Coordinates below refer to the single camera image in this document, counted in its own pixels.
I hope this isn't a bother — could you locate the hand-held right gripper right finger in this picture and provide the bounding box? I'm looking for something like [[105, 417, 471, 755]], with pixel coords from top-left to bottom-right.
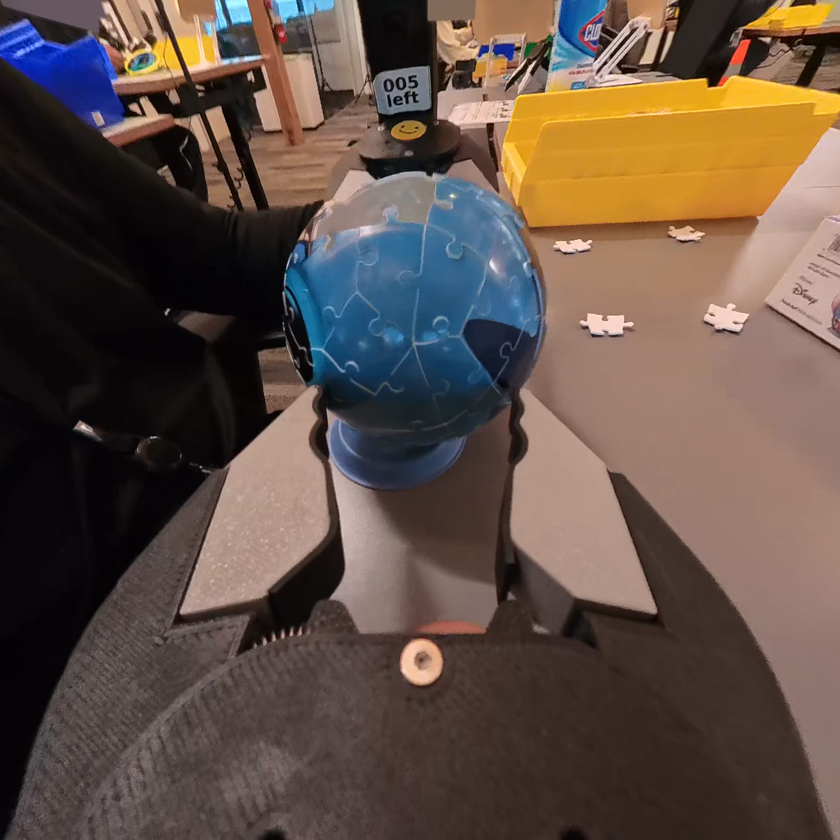
[[494, 389, 660, 635]]

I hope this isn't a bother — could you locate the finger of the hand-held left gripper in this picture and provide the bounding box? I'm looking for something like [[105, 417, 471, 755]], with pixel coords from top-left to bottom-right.
[[325, 169, 395, 208]]

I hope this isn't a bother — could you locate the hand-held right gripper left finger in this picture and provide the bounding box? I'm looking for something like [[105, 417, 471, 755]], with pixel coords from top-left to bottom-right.
[[176, 386, 347, 630]]

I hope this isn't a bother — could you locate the blue puzzle ball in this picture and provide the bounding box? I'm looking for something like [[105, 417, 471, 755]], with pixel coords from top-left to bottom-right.
[[283, 172, 547, 434]]

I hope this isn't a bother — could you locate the person's left forearm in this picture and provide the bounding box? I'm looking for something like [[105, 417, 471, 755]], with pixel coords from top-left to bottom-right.
[[0, 59, 327, 349]]

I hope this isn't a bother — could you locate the blue ball stand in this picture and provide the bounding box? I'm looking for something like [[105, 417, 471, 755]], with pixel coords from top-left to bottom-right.
[[328, 419, 468, 492]]

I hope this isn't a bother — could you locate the white and blue puzzle box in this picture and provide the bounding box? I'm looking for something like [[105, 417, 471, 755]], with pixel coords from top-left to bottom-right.
[[764, 215, 840, 352]]

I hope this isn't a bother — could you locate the printed paper sheet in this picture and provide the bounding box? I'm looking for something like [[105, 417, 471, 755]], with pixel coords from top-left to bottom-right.
[[448, 100, 514, 130]]

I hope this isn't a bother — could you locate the white cabinet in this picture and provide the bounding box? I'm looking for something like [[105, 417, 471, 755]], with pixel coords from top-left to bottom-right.
[[255, 52, 326, 132]]

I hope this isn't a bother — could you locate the black badge reel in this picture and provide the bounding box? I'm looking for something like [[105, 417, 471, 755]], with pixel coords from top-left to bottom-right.
[[72, 420, 217, 475]]

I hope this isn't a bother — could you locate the wooden top desk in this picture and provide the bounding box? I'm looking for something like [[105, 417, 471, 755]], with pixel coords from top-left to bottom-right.
[[105, 56, 271, 211]]

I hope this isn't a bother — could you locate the disinfecting wipes canister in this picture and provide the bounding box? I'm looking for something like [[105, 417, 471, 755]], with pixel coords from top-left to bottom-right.
[[546, 0, 610, 93]]

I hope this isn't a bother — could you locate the white folding stand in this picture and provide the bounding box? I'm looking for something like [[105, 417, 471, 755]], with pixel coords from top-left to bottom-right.
[[587, 16, 652, 88]]

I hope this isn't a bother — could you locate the yellow plastic bin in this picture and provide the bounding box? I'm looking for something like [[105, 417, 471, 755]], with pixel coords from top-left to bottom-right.
[[500, 75, 840, 228]]

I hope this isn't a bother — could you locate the blue bag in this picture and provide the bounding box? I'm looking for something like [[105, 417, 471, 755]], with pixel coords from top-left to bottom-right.
[[0, 20, 126, 129]]

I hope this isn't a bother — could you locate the wooden post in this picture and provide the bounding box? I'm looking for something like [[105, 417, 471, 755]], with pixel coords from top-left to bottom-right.
[[246, 0, 305, 147]]

